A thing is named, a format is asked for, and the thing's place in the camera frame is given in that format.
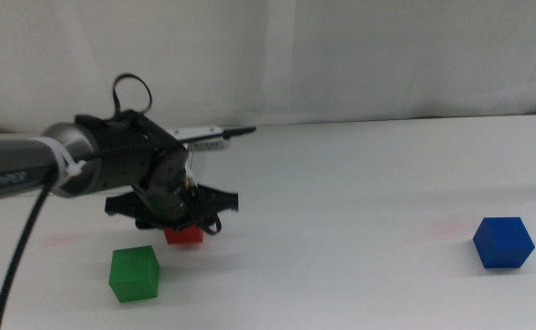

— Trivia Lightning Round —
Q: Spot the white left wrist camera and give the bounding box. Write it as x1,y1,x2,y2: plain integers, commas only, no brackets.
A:
166,126,232,153

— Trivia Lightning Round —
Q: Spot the white zip tie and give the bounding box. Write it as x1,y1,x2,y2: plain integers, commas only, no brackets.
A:
32,136,88,199

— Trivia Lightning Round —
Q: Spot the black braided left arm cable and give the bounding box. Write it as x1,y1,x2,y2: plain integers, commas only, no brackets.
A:
0,126,257,330

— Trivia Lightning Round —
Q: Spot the green cube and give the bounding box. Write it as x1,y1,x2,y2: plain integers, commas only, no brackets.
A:
108,245,160,303

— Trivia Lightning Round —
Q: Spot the thin black left gripper cable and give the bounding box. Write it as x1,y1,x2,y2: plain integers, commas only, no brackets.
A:
178,181,224,237

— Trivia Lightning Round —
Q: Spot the flat black left arm cable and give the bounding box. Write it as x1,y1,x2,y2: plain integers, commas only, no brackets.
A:
111,72,154,116

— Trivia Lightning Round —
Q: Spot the white backdrop curtain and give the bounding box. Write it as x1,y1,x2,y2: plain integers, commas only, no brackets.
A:
0,0,536,135

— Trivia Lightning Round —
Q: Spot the red cube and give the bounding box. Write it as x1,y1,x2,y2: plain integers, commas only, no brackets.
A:
163,224,204,246

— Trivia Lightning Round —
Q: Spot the blue cube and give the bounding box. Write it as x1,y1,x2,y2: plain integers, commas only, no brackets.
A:
472,216,536,270

